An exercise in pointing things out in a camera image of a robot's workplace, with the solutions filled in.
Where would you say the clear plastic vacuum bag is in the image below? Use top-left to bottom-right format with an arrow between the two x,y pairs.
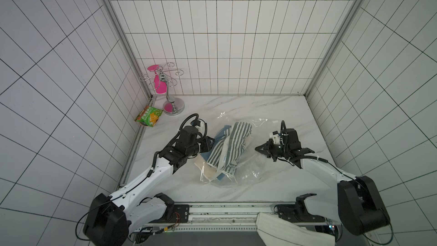
194,112 -> 279,188

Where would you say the green white striped towel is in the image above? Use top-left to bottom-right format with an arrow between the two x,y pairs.
207,121 -> 253,176

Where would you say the teal and beige towel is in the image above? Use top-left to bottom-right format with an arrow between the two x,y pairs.
194,123 -> 241,181

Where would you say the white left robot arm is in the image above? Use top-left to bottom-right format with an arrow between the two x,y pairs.
77,113 -> 215,246

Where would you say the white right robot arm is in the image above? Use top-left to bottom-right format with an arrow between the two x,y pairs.
255,126 -> 392,236

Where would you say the chrome cup holder stand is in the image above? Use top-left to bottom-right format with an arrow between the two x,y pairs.
140,62 -> 185,116

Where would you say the green snack packet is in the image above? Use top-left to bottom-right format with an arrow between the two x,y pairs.
135,106 -> 163,127

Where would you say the pink plastic scoop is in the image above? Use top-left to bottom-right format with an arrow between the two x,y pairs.
147,65 -> 167,95

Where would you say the white striped cloth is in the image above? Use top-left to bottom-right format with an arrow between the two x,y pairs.
256,213 -> 335,246

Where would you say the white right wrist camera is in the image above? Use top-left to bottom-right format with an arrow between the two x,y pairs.
269,131 -> 282,145

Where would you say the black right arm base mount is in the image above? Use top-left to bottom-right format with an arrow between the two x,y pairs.
273,193 -> 325,223

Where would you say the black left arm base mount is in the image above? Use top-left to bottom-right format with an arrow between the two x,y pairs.
138,193 -> 190,225

